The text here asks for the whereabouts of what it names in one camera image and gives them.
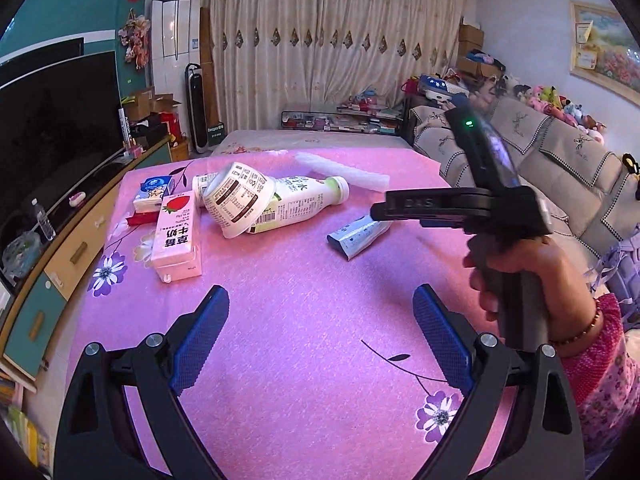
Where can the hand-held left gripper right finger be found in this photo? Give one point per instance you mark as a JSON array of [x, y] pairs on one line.
[[442, 340]]

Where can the clear water bottle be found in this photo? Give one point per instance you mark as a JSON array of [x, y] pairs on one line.
[[44, 222]]

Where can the clear plastic bag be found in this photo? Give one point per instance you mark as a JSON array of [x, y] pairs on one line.
[[21, 257]]

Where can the pink floral tablecloth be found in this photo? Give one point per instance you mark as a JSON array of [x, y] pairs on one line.
[[310, 310]]

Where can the black tower fan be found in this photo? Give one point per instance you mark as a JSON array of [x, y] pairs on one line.
[[196, 110]]

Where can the framed flower painting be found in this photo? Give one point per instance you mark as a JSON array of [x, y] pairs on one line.
[[610, 45]]

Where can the smaller black television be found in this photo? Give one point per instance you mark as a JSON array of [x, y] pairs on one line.
[[45, 52]]

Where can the green box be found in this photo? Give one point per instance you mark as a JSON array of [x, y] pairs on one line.
[[216, 133]]

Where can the person's right hand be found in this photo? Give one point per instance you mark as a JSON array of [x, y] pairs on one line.
[[555, 275]]

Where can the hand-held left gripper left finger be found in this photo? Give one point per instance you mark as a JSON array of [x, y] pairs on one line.
[[200, 340]]

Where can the white standing air conditioner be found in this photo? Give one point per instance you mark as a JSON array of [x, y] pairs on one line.
[[175, 45]]

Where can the open cardboard box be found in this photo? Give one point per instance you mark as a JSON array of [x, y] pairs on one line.
[[139, 105], [165, 105]]

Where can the black yellow object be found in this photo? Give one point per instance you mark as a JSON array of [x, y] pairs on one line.
[[631, 164]]

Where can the pink strawberry milk carton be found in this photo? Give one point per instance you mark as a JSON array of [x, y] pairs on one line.
[[177, 240]]

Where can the large black television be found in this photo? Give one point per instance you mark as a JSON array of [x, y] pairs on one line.
[[55, 130]]

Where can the labelled paper noodle bowl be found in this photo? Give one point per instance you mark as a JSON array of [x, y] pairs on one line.
[[237, 197]]

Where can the white slim upright box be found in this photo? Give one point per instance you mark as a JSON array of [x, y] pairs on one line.
[[124, 127]]

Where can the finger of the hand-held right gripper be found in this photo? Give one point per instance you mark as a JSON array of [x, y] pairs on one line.
[[430, 205]]

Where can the hanging flower wall decoration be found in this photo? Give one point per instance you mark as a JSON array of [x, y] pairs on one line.
[[135, 40]]

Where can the glass low table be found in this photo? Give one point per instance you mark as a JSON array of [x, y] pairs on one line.
[[340, 120]]

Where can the small pink box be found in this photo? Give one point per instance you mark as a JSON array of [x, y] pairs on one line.
[[134, 150]]

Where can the beige patterned curtain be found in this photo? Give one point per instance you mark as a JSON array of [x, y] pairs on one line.
[[330, 45]]

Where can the white green plastic bottle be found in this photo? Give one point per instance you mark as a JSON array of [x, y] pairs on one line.
[[305, 200]]

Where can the red bag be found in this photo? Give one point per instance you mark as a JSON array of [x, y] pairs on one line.
[[171, 127]]

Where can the blue star pillow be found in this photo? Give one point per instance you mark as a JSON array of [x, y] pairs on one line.
[[440, 85]]

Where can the brown rolled mat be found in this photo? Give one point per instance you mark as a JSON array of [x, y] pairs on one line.
[[209, 70]]

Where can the teal and yellow tv cabinet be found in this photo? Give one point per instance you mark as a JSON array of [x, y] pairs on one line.
[[75, 255]]

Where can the blue white small carton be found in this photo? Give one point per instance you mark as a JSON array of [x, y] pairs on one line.
[[155, 192]]

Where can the red flat packet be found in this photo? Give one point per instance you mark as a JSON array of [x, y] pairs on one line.
[[142, 218]]

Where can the bookshelf with books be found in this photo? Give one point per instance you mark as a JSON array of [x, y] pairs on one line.
[[20, 420]]

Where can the brown basket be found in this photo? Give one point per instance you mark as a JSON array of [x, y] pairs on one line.
[[181, 149]]

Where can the small labelled paper cup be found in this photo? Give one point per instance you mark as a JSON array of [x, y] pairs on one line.
[[202, 187]]

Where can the white floral bed sheet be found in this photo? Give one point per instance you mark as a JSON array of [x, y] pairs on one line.
[[300, 141]]

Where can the black box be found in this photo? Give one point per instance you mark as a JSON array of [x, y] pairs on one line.
[[150, 134]]

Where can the beige sofa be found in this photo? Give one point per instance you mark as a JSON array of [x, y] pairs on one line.
[[550, 170]]

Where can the pile of plush toys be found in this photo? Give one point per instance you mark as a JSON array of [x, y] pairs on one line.
[[545, 97]]

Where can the pink white small dish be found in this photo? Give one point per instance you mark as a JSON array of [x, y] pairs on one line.
[[76, 199]]

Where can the purple ribbon cushion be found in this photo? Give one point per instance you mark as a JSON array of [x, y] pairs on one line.
[[622, 280]]

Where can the person's right forearm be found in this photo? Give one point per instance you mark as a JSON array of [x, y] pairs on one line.
[[610, 385]]

